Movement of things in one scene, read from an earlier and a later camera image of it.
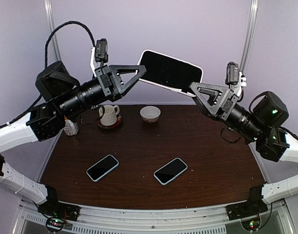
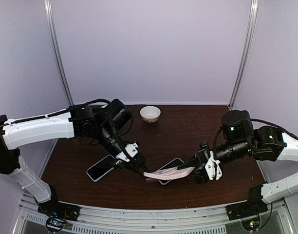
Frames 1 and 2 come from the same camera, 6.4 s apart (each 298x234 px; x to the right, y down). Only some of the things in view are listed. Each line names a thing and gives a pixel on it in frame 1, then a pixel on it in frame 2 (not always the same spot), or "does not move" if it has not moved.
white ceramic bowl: (150, 114) does not move
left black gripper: (120, 68) to (126, 165)
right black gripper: (222, 105) to (203, 155)
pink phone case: (170, 72) to (168, 173)
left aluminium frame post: (49, 11) does not move
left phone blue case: (99, 170) does not move
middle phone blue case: (168, 172) does not move
